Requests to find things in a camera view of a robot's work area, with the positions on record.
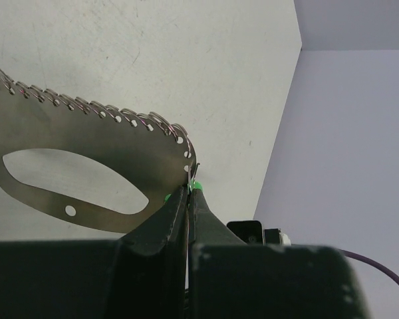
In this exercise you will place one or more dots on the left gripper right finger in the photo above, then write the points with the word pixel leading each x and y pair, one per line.
pixel 210 246

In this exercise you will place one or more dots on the green key tag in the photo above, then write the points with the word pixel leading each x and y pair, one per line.
pixel 192 186

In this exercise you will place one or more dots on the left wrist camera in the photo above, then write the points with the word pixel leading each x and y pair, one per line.
pixel 252 232

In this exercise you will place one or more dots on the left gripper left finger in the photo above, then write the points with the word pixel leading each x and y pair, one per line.
pixel 150 270

